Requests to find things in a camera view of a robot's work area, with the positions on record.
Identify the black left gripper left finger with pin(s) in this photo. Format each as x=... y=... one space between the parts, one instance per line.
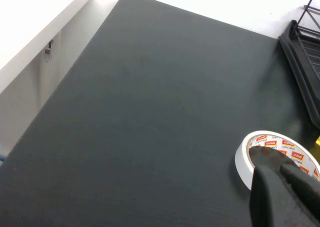
x=267 y=192

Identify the white ledge board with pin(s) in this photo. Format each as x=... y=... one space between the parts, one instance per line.
x=37 y=29

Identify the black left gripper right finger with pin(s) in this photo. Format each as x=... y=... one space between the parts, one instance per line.
x=307 y=199

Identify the small metal bracket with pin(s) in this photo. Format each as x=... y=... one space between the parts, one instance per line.
x=49 y=50

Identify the white adhesive tape roll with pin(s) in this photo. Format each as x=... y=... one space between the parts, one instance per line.
x=241 y=162

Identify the yellow foam cube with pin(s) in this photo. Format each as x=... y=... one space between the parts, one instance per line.
x=318 y=140

